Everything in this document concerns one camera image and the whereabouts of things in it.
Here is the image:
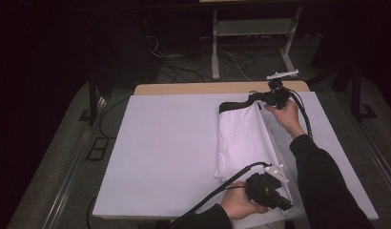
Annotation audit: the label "white metal stand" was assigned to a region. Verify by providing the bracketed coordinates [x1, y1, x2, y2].
[210, 6, 303, 81]

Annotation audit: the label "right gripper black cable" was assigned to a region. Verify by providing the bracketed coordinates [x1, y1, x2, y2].
[288, 88, 314, 140]

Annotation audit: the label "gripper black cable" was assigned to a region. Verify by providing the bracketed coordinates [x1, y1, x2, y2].
[170, 161, 273, 224]
[288, 88, 314, 140]

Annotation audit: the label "black metal stand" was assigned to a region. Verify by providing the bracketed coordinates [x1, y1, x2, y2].
[77, 72, 110, 126]
[349, 61, 378, 122]

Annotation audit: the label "person's left hand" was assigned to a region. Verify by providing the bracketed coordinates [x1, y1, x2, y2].
[219, 180, 270, 220]

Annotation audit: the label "white shorts with black waistband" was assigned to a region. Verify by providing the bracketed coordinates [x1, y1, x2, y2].
[214, 94, 308, 229]

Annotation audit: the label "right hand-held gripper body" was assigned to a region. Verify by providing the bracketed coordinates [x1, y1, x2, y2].
[259, 69, 300, 111]

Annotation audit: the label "person's right hand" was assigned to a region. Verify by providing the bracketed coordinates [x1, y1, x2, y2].
[263, 98, 306, 140]

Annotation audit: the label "wooden table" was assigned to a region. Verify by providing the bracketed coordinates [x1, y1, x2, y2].
[133, 80, 311, 96]

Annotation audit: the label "bundle of black floor cables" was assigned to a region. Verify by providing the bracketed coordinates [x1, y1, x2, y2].
[145, 33, 211, 84]

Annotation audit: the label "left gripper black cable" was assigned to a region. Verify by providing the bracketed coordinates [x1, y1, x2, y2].
[170, 161, 273, 224]

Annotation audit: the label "black floor socket box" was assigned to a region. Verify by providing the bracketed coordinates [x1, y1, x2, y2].
[85, 136, 111, 162]

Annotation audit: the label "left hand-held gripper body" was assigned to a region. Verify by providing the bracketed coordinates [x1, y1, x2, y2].
[245, 163, 291, 208]

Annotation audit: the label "black floor cable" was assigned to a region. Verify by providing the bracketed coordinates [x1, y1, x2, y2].
[98, 95, 131, 140]

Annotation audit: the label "white floor cable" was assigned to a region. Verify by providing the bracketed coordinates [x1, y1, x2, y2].
[219, 50, 253, 82]

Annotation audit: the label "white board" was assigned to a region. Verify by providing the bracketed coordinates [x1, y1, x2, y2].
[92, 91, 380, 221]

